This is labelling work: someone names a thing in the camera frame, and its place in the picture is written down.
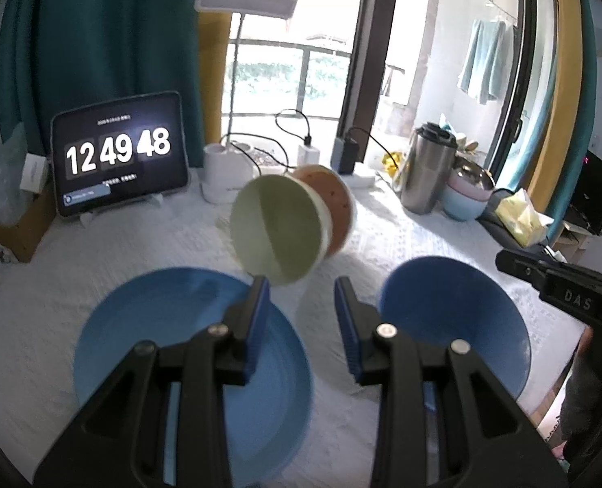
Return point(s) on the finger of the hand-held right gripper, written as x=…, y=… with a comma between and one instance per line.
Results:
x=519, y=264

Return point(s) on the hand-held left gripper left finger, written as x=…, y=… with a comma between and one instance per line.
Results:
x=259, y=330

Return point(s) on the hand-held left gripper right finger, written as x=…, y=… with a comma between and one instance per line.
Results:
x=344, y=330

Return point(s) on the large blue bowl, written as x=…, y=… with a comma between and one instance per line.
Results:
x=433, y=305

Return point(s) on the green bowl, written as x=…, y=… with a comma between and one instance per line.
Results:
x=275, y=228

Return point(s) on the blue plate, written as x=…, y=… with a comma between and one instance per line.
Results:
x=153, y=325

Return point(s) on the pink seed-print bowl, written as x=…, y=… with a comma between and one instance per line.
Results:
x=339, y=208

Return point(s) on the person's right forearm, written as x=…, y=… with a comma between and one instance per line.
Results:
x=585, y=417

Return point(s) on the person's right hand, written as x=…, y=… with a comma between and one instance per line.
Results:
x=588, y=340

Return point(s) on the yellow tissue pack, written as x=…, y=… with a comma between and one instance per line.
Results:
x=522, y=218

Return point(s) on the black bag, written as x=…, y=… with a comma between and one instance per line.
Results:
x=489, y=216

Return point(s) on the light blue small bowl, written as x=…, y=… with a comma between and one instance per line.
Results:
x=461, y=208

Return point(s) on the pink steel-lined bowl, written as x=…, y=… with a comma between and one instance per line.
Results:
x=476, y=178

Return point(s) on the black electronic box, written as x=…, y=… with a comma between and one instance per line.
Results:
x=593, y=193

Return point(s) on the white textured tablecloth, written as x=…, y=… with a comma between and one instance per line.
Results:
x=179, y=244

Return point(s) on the steel thermos bottle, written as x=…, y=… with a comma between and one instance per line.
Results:
x=425, y=178

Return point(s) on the white power strip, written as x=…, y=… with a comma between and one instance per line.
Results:
x=364, y=177

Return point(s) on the white desk lamp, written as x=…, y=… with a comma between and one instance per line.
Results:
x=224, y=178

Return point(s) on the yellow plastic bag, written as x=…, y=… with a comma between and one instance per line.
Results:
x=395, y=162

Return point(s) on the white tablet stand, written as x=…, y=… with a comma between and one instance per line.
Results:
x=154, y=200

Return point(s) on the black power adapter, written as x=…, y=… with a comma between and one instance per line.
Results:
x=344, y=155

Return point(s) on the white charger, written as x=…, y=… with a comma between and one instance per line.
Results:
x=308, y=153

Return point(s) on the yellow curtain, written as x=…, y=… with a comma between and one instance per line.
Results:
x=214, y=61
x=560, y=86

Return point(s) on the hanging teal towel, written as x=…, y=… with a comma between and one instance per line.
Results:
x=483, y=61

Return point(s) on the tablet with clock display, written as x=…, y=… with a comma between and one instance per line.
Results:
x=118, y=162

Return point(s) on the balcony railing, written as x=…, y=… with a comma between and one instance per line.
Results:
x=305, y=81

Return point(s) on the cardboard box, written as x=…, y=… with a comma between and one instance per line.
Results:
x=21, y=234

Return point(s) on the small white box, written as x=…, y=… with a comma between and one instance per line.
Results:
x=32, y=173

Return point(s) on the clear plastic bag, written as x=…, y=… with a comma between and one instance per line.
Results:
x=1, y=183

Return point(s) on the teal curtain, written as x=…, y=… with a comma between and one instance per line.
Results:
x=102, y=25

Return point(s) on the dark window frame post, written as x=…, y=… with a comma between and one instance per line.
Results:
x=367, y=61

